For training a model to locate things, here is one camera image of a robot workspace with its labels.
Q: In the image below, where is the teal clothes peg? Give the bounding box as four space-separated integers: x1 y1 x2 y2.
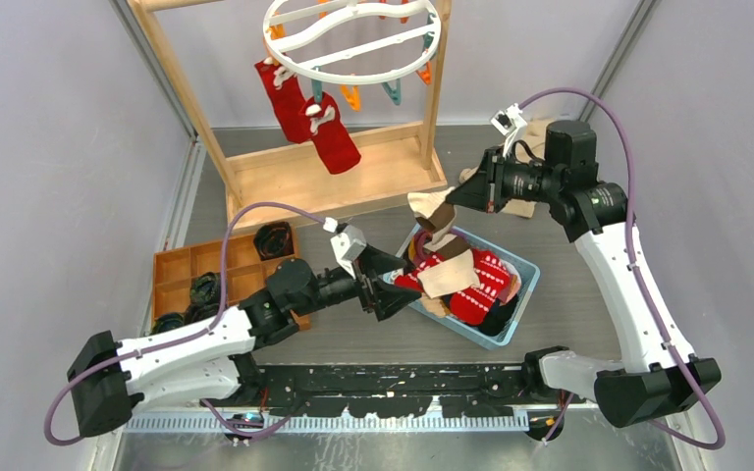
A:
310 78 324 107
382 78 403 106

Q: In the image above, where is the beige sock in basket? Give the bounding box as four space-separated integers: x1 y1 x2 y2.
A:
417 250 480 298

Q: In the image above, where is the wooden hanger stand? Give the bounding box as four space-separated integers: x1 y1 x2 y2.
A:
130 1 452 233

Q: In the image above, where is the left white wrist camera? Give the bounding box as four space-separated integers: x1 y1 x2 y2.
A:
330 223 367 279

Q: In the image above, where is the white round clip hanger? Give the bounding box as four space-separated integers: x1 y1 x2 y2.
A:
262 1 452 86

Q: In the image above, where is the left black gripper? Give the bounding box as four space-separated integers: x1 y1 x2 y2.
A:
292 242 420 317

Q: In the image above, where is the beige brown striped sock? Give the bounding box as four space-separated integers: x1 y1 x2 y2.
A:
406 186 470 259

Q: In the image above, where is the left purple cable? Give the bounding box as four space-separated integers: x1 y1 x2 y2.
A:
43 201 336 447

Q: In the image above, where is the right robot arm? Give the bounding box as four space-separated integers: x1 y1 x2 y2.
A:
447 120 722 428

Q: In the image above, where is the blue plastic basket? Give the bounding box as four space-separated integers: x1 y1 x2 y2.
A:
409 228 540 350

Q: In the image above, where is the purple cable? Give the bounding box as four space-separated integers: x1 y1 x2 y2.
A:
519 87 727 451
43 201 336 447

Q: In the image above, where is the orange clothes peg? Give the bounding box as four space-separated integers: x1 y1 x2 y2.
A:
340 84 361 112

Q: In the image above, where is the wooden compartment tray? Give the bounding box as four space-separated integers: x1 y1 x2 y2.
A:
150 229 299 333

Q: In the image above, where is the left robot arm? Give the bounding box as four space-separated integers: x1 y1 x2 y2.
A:
67 246 421 439

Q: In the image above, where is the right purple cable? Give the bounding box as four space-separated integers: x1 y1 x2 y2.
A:
519 87 727 451

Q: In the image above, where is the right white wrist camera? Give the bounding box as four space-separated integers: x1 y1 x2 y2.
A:
490 103 528 158

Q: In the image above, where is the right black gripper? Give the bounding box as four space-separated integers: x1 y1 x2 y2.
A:
446 145 562 213

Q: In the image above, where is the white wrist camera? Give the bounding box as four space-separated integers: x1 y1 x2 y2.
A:
490 103 528 158
330 223 367 279

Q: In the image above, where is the red white patterned sock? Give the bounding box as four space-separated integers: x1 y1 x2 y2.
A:
393 248 512 327

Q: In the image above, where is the beige cloth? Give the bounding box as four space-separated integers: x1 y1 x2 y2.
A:
459 118 557 220

